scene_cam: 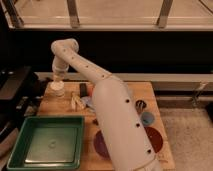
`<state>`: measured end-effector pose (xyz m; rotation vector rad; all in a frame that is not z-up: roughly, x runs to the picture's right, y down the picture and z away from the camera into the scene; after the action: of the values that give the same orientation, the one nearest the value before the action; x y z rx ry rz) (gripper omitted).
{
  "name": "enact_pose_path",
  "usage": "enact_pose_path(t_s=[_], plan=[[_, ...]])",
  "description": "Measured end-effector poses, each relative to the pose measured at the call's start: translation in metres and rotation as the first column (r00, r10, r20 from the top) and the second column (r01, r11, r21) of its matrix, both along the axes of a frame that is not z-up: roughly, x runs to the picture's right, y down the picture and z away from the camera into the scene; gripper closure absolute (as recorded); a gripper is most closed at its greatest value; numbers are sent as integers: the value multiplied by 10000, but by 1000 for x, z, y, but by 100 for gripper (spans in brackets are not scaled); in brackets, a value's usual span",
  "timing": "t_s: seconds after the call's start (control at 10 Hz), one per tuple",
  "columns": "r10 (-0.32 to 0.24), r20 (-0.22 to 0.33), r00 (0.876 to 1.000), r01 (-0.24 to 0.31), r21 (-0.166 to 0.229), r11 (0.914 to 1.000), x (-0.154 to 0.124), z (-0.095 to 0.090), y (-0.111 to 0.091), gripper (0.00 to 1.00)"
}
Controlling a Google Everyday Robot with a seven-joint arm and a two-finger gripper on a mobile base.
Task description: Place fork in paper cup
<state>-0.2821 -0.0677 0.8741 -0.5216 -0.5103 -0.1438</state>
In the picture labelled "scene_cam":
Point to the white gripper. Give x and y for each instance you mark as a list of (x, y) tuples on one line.
[(59, 73)]

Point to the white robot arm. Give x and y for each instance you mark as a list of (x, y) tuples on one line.
[(125, 137)]

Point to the white paper cup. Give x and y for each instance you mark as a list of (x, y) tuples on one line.
[(57, 88)]

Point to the dark round cup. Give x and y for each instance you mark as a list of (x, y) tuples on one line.
[(140, 105)]

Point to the black rectangular block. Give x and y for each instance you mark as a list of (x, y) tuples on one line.
[(83, 89)]

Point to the light blue object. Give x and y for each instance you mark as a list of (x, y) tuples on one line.
[(87, 100)]

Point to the black equipment at left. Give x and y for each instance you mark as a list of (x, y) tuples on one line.
[(17, 87)]

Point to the green plastic tray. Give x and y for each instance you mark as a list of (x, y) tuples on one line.
[(50, 143)]

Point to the dark red round plate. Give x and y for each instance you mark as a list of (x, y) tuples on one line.
[(153, 135)]

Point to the small blue bowl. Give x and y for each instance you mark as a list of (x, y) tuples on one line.
[(147, 118)]

